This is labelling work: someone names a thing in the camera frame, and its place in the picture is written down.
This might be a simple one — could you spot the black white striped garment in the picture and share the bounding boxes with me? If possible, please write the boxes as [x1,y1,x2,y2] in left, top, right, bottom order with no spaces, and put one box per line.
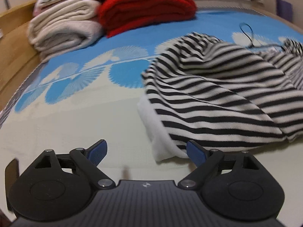
[138,32,302,161]

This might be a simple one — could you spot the white radiator windowsill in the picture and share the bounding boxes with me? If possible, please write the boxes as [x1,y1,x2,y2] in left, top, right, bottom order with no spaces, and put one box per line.
[194,0,264,9]

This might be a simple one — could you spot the black cord loop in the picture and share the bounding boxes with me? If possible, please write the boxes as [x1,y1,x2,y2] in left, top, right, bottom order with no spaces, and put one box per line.
[239,22,285,50]

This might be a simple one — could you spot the red folded blanket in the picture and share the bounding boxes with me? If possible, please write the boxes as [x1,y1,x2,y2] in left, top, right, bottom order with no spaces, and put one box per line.
[98,0,197,38]

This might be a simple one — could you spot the blue white patterned bed sheet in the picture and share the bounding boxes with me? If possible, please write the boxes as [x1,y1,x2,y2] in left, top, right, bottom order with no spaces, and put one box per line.
[0,8,303,218]

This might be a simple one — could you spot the wooden bed frame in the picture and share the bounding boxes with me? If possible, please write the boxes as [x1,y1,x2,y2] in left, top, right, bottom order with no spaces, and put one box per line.
[0,1,40,110]

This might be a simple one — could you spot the cream folded blanket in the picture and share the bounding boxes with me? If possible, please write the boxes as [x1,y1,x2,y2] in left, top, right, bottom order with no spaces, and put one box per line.
[27,0,103,63]

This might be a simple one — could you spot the purple box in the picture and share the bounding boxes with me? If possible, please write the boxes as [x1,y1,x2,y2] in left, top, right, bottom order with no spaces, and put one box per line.
[276,0,293,22]

